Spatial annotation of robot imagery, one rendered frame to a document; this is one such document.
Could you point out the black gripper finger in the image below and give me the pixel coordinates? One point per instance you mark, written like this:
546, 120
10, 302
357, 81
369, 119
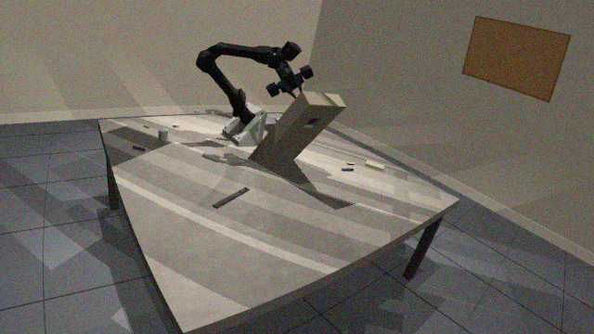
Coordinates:
285, 88
299, 80

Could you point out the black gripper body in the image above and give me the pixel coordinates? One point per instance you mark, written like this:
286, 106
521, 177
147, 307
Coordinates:
287, 76

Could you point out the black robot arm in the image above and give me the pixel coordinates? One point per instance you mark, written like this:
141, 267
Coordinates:
261, 53

